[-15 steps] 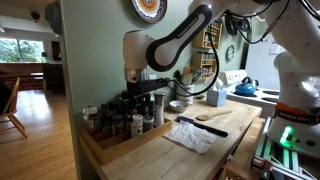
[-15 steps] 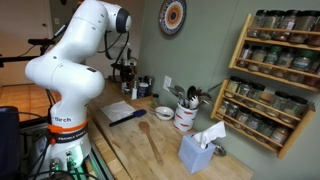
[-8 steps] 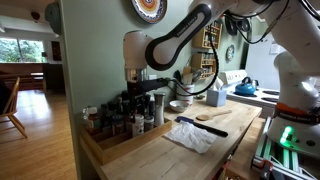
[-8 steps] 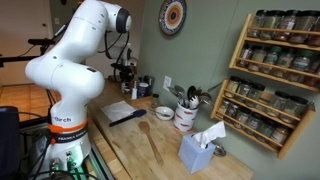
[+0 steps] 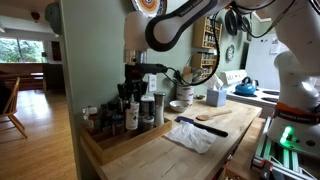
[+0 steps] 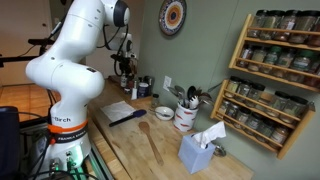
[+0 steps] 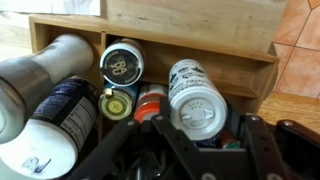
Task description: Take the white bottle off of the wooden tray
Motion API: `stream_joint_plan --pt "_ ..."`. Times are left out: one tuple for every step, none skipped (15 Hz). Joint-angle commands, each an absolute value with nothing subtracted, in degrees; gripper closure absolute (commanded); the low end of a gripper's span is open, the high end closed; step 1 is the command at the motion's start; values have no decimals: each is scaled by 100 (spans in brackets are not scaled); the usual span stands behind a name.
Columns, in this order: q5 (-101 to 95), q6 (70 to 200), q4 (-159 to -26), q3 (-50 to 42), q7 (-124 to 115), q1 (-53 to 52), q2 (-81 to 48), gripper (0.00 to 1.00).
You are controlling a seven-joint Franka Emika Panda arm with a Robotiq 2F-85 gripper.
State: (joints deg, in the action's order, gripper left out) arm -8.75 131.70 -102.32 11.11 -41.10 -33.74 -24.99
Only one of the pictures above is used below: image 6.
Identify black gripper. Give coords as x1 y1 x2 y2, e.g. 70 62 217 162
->
111 53 138 81

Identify white spice bottle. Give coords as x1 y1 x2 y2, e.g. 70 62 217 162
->
120 73 128 89

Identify dark round tin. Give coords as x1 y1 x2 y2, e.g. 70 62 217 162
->
137 82 150 99

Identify white paper napkin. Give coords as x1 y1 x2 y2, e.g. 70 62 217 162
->
99 100 136 123

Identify blue and black spatula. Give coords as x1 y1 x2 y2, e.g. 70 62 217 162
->
108 108 148 128

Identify small metal spoon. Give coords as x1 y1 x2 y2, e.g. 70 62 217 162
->
148 108 171 118

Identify metal serving spoon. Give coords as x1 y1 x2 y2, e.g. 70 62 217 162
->
167 85 186 105

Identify small white bowl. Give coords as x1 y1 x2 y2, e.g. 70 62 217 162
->
154 105 175 122

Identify black ladle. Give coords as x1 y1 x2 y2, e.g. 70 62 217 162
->
186 85 198 102

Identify wooden spoon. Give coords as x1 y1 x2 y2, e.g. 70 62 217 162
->
138 121 165 167

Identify large colourful decorative plate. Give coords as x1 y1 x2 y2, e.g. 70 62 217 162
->
158 0 188 37

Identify white red-patterned utensil crock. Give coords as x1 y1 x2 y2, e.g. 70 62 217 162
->
172 101 200 133

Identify white slotted spoon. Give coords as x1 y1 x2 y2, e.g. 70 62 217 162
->
188 95 201 111

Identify dark red utensil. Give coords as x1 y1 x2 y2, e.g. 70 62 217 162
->
196 87 215 106

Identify white tissue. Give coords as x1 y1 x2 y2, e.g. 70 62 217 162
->
191 120 227 150

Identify glass spice jar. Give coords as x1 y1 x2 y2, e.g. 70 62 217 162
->
233 106 252 130
268 125 291 150
217 98 231 116
288 10 320 45
235 79 253 103
303 56 320 88
245 82 266 108
247 46 268 72
259 9 285 41
238 44 255 69
225 75 243 99
225 102 241 121
307 16 320 47
244 111 265 136
279 95 309 124
266 91 291 118
256 117 276 143
273 9 300 42
272 47 296 79
247 9 268 39

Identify blue tissue box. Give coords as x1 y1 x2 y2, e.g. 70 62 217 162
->
177 133 217 175

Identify wooden spice rack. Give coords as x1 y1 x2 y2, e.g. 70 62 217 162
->
210 78 316 160
228 13 320 94

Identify small metal dish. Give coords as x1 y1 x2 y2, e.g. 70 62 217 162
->
213 144 228 158

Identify dark blue padded chair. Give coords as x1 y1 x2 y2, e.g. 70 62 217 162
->
0 105 21 180

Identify wooden lid spice jar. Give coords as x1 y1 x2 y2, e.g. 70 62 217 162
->
256 91 276 113

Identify green lid spice jar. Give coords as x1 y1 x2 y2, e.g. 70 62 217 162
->
286 50 315 83
260 46 283 75

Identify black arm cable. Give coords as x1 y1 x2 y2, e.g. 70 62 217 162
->
96 23 130 77

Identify white wall outlet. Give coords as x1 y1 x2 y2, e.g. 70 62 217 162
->
162 75 173 92

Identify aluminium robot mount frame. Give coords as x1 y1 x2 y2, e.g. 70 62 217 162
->
76 139 116 180

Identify black camera boom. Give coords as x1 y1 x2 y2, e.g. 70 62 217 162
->
0 37 56 67

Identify black base cables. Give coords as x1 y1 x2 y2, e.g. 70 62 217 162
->
18 88 91 180

